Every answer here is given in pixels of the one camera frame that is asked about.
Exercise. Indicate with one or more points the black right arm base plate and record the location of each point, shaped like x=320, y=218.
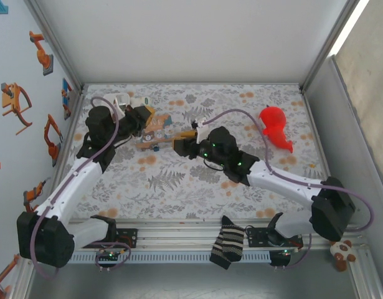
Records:
x=256, y=238

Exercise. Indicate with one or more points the orange gripper wall sticker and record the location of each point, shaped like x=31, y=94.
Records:
x=10, y=101

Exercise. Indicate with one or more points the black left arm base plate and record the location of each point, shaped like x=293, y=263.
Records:
x=129, y=238

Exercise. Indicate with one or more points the blue and orange sticker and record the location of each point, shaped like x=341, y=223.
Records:
x=66, y=99

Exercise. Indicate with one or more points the white tissue box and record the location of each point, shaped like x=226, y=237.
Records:
x=108, y=97

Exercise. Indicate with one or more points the black white striped sock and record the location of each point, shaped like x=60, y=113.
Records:
x=227, y=243

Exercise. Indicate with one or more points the left base circuit board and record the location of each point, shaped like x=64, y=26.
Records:
x=111, y=254

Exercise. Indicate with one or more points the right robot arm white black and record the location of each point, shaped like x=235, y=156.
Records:
x=281, y=183

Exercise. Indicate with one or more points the aluminium front frame rail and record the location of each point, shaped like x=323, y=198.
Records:
x=178, y=232

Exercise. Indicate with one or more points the floral patterned table mat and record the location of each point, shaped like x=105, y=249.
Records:
x=178, y=193

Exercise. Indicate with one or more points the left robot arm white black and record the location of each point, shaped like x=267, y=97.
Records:
x=69, y=190

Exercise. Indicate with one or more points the small tissue pack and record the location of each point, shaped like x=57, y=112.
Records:
x=143, y=101

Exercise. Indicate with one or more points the blue shape wall sticker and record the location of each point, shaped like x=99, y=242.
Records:
x=1, y=7

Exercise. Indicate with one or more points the base circuit board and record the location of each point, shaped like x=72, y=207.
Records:
x=287, y=250
x=111, y=254

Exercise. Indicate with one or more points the LOVE printed bear card box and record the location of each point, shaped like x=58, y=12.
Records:
x=158, y=124

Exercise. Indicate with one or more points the red whale toy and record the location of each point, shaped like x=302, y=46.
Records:
x=272, y=120

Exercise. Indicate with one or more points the brown white plush bear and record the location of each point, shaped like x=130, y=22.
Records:
x=342, y=249

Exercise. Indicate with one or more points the aluminium frame post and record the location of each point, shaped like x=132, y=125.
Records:
x=329, y=46
x=54, y=46

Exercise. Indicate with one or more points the right base circuit board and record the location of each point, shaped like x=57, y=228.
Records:
x=287, y=250

